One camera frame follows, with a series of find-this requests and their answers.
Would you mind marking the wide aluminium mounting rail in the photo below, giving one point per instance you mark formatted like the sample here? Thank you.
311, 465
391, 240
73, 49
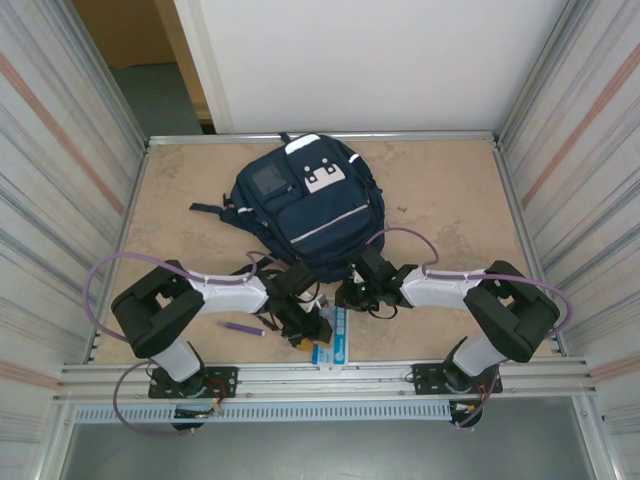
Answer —
300, 385

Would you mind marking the aluminium corner post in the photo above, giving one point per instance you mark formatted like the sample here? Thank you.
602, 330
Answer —
540, 67
100, 67

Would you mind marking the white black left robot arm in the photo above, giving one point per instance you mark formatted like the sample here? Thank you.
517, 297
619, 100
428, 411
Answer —
230, 295

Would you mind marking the navy blue backpack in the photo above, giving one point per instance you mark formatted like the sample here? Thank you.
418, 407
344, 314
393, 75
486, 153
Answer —
320, 220

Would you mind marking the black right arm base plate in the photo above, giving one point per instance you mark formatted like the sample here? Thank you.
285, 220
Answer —
425, 380

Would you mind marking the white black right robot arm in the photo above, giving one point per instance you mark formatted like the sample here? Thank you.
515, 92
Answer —
440, 290

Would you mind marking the purple pen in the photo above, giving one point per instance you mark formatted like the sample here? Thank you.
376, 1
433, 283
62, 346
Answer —
245, 328

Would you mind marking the aluminium table edge rail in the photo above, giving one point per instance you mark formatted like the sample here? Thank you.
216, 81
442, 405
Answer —
200, 137

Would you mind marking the blue white plastic packet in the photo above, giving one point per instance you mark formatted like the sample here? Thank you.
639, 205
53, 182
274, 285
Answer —
340, 345

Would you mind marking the white door frame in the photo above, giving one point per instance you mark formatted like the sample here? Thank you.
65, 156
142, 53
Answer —
202, 60

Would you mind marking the aluminium table side rail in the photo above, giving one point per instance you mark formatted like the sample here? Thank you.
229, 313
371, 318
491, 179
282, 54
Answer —
138, 175
505, 175

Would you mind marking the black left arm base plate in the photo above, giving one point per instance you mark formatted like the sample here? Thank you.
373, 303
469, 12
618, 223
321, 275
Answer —
225, 382

